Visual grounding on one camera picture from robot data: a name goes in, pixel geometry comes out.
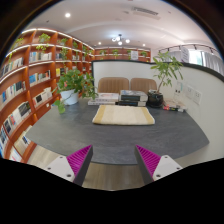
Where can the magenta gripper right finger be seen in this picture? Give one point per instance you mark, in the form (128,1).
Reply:
(152,166)

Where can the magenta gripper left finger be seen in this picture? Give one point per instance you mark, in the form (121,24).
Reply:
(73,167)

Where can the cream striped folded towel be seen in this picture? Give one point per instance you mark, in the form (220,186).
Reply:
(123,115)

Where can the dark book stack middle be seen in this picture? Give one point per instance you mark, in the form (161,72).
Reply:
(132,98)

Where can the white book stack left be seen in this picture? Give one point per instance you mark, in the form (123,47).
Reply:
(105,99)

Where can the right tan chair back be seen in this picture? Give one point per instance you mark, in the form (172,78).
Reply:
(142,84)

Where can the tan chair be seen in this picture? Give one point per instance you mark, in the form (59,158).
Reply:
(142,84)
(112,84)

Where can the green plant in white pot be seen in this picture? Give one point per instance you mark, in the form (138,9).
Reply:
(74,82)

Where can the left tan chair back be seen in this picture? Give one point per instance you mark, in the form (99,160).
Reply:
(112,84)

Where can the tall plant in black pot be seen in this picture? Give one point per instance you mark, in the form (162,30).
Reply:
(167,67)

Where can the orange wooden bookshelf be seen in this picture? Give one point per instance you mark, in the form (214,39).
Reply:
(28,80)

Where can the ceiling lamp cluster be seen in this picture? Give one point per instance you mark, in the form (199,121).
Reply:
(120,40)

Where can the white wall sockets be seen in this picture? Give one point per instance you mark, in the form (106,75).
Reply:
(193,94)

